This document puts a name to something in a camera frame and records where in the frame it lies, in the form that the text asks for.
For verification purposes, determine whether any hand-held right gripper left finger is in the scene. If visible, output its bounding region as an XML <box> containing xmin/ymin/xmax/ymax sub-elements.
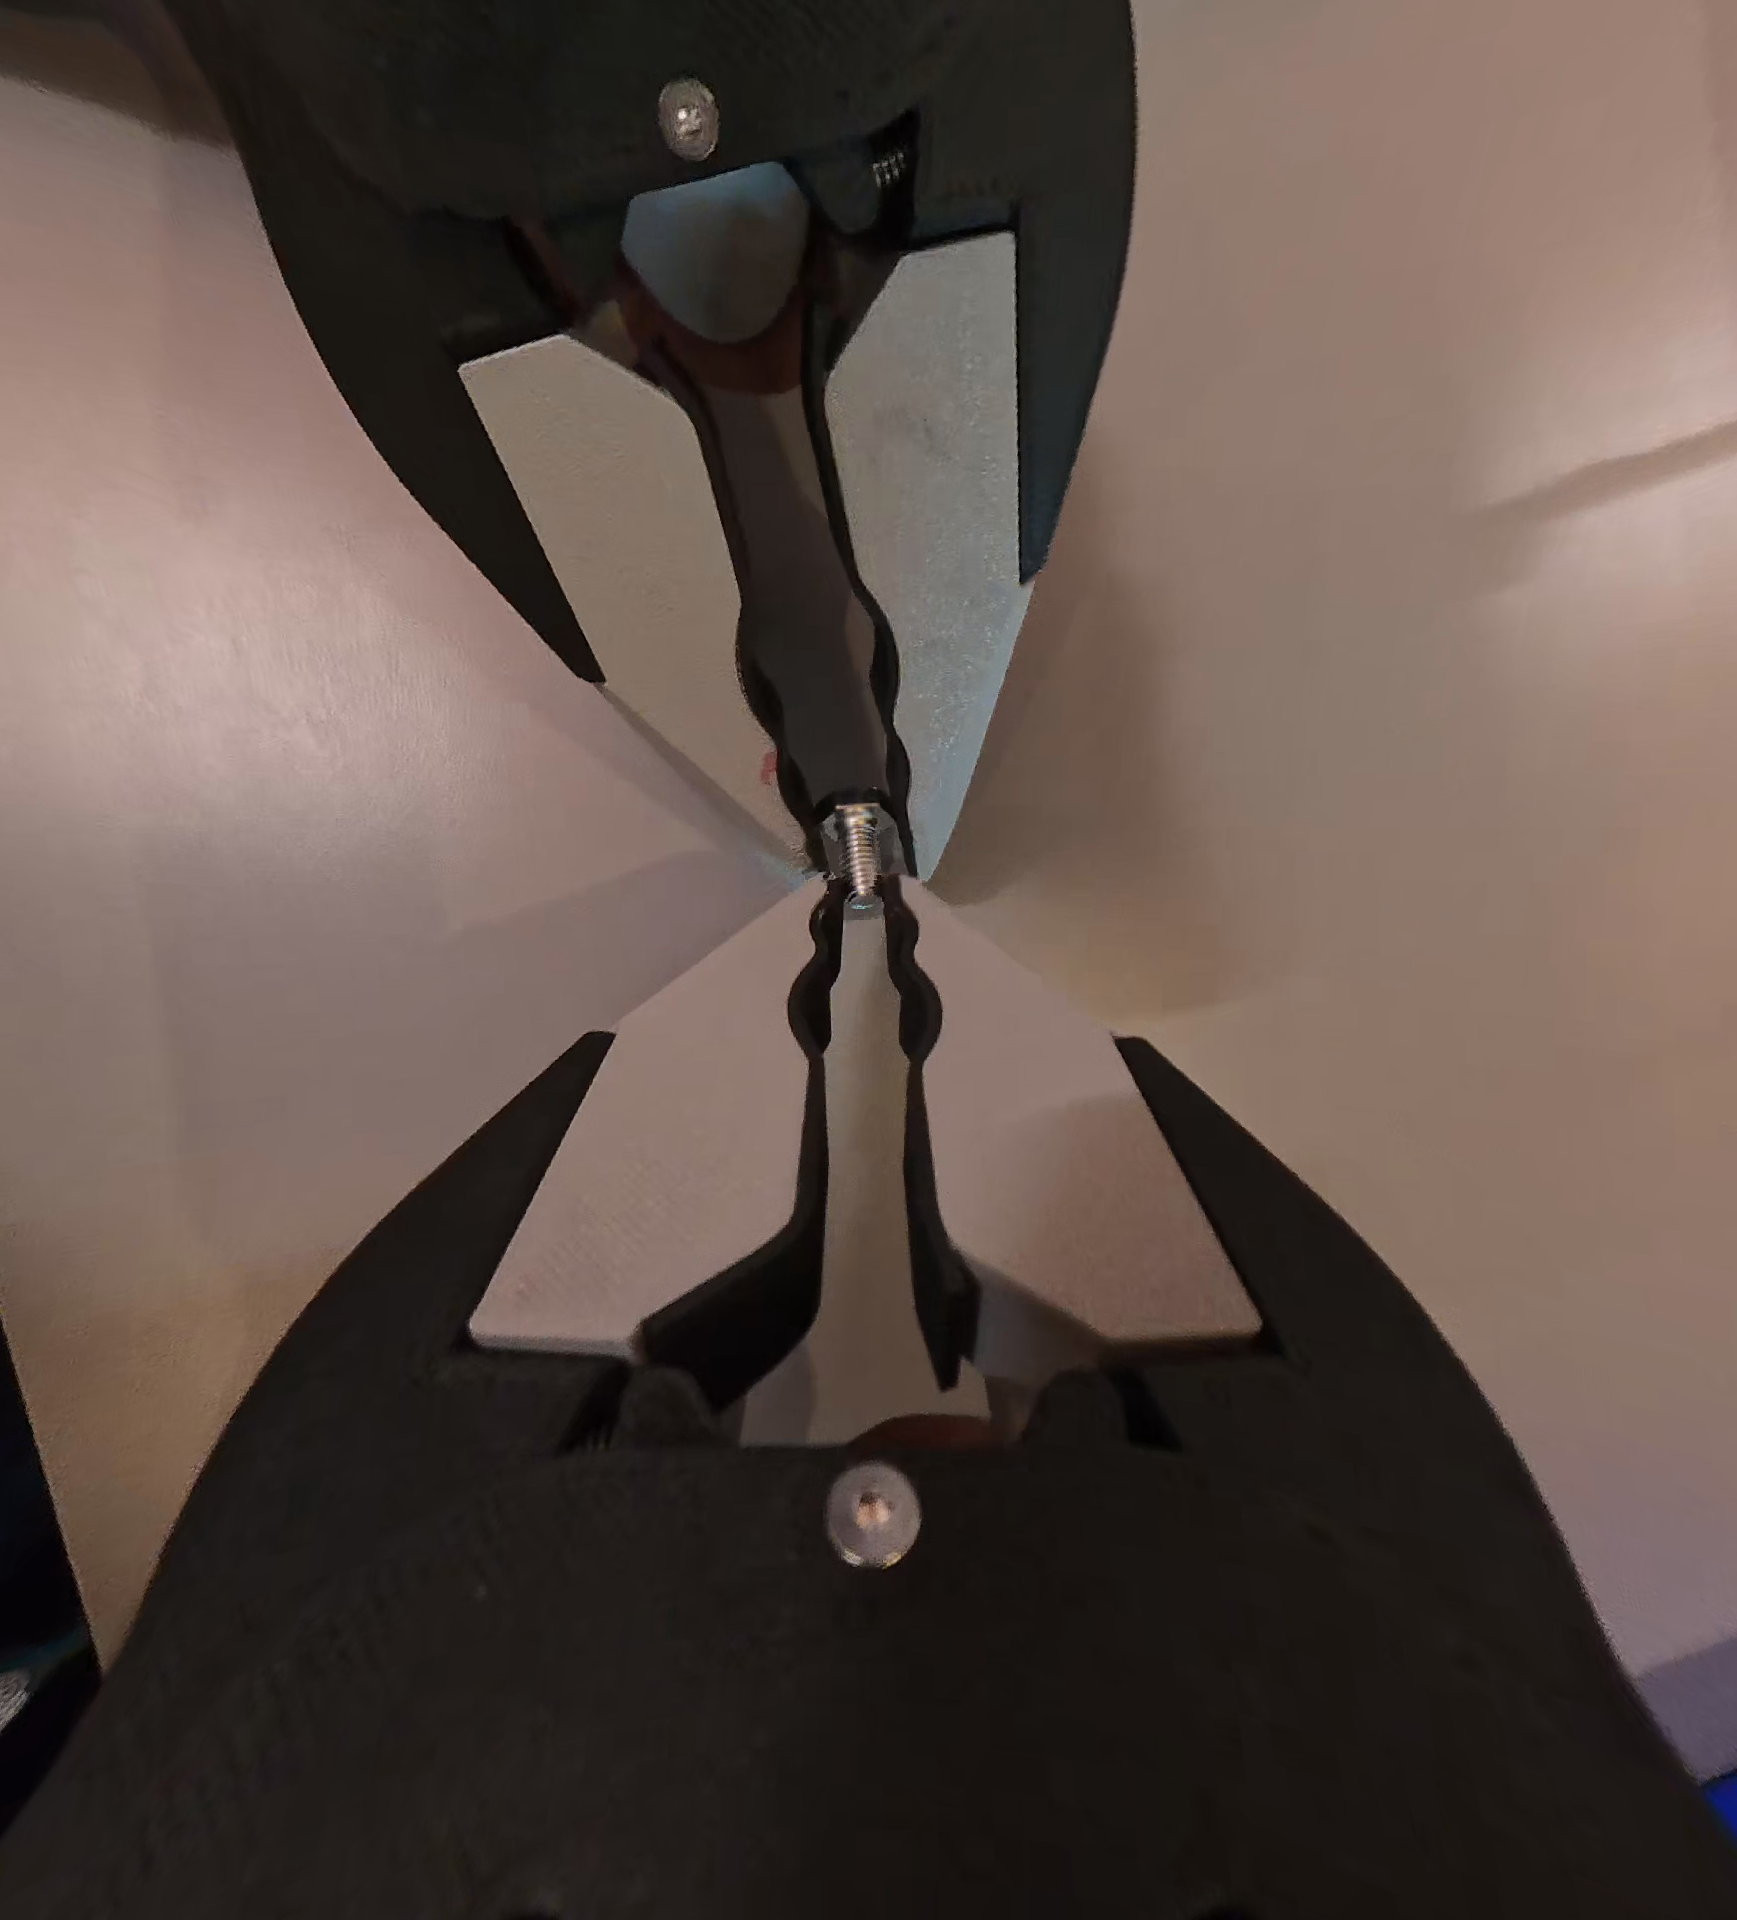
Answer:
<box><xmin>466</xmin><ymin>901</ymin><xmax>847</xmax><ymax>1419</ymax></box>

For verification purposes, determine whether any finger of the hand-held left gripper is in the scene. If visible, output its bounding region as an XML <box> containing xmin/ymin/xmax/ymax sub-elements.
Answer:
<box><xmin>803</xmin><ymin>225</ymin><xmax>1027</xmax><ymax>889</ymax></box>
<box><xmin>458</xmin><ymin>321</ymin><xmax>828</xmax><ymax>881</ymax></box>

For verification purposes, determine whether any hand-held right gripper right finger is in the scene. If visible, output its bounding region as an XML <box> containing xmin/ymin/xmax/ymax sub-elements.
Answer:
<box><xmin>880</xmin><ymin>901</ymin><xmax>1253</xmax><ymax>1391</ymax></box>

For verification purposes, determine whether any silver hex bolt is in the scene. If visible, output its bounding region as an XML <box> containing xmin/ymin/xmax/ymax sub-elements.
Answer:
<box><xmin>813</xmin><ymin>799</ymin><xmax>904</xmax><ymax>901</ymax></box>

